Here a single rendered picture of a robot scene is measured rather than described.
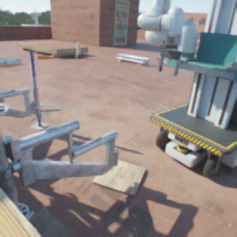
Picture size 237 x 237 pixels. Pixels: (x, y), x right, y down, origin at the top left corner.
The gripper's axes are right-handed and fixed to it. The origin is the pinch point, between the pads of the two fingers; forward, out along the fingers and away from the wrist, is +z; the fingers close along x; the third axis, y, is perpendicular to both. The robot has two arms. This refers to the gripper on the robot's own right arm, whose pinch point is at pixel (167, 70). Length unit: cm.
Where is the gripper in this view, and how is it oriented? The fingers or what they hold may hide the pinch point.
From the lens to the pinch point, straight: 142.9
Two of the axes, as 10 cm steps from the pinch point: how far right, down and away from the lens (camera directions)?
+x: -6.3, -3.7, 6.9
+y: 7.7, -2.3, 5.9
